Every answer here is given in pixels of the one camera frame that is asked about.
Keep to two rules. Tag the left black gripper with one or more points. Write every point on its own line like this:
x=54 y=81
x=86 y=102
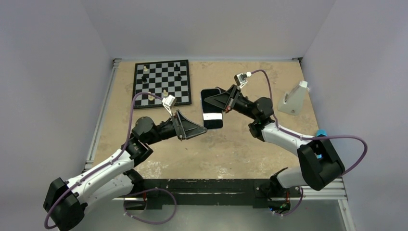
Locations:
x=185 y=128

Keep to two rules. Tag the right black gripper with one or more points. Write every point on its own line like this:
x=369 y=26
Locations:
x=222 y=100

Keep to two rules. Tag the clear phone case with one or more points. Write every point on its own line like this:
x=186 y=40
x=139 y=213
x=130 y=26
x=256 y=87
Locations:
x=215 y=124

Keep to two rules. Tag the blue phone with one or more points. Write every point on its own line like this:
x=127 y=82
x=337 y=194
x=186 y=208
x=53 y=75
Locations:
x=209 y=110

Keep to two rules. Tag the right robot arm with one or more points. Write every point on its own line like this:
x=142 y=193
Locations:
x=319 y=163

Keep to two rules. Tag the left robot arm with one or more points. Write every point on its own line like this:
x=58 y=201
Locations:
x=67 y=201

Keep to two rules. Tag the black white chessboard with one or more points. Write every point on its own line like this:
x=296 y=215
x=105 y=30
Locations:
x=162 y=76

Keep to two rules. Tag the white metronome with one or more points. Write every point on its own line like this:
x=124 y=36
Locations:
x=292 y=101

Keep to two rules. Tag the blue cap object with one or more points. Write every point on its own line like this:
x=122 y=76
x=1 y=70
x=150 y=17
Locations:
x=321 y=132

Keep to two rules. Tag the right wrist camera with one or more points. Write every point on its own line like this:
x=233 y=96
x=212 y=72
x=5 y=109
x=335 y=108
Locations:
x=241 y=79

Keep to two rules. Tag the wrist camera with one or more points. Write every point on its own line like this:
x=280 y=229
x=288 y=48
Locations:
x=241 y=79
x=168 y=103

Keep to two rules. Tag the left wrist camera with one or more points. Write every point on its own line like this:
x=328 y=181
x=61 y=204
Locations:
x=168 y=103

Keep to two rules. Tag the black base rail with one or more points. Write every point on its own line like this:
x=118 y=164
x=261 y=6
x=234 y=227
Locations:
x=257 y=193

